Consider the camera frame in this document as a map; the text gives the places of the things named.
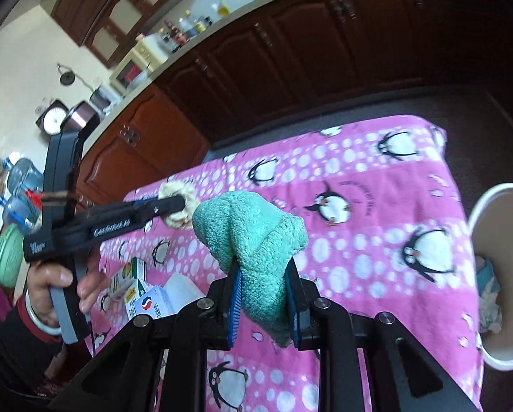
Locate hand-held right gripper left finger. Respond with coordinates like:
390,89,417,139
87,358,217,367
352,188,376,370
69,266,244,412

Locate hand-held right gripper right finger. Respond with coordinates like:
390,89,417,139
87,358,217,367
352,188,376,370
284,257,482,412

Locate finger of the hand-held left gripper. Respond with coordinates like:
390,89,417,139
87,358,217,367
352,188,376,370
123,195,160,207
130,195,187,231

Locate brown paper ball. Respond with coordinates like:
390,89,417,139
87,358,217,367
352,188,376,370
159,179,196,229

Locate white paper napkin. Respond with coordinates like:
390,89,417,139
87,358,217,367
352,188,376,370
162,272,208,310

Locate green fluffy towel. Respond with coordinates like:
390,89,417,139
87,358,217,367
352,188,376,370
192,191,309,348

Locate white green medicine box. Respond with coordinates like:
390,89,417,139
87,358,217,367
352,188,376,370
109,257,149,310

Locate white box red-blue logo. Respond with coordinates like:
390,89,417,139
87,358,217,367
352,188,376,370
127,285,174,321

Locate white printed snack bag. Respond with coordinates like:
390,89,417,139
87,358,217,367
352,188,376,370
477,292,504,336

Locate blue snack bag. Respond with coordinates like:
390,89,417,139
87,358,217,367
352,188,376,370
475,255,503,299

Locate white plastic bucket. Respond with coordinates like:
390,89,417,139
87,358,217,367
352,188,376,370
467,182,513,373

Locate person's left forearm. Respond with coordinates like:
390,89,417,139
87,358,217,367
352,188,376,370
0,296,68,400

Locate person's left hand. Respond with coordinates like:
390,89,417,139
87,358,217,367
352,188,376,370
26,262,104,327

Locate green plastic basket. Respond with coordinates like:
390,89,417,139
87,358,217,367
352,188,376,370
0,224,36,289

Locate purple rice cooker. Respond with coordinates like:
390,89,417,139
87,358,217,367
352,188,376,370
61,100,100,136

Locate steel kettle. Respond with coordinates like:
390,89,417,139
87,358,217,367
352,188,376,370
89,85,113,114

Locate round dial kitchen scale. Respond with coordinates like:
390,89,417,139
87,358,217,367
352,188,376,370
36,99,68,136

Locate pink penguin print blanket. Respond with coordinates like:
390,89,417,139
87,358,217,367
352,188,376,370
97,115,487,412

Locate cream microwave oven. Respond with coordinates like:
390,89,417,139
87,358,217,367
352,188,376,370
109,34,171,97

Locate black round hanging utensil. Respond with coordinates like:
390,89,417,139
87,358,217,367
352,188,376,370
58,64,91,91

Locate tall capped seasoning bottle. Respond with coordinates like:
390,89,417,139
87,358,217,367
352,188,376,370
184,10,205,33

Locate yellow cooking oil bottle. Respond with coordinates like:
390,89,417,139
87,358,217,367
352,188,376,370
208,0,232,21

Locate wooden base cabinets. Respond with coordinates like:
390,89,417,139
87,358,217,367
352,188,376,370
74,0,513,207

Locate stone kitchen countertop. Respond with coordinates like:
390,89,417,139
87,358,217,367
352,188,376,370
80,0,455,147

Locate silver bracelet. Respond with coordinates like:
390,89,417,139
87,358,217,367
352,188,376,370
24,292,64,336

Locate black cable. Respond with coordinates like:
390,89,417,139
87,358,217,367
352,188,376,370
85,313,97,359

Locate wall cabinet frosted doors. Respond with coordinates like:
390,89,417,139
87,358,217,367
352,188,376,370
50,0,205,69

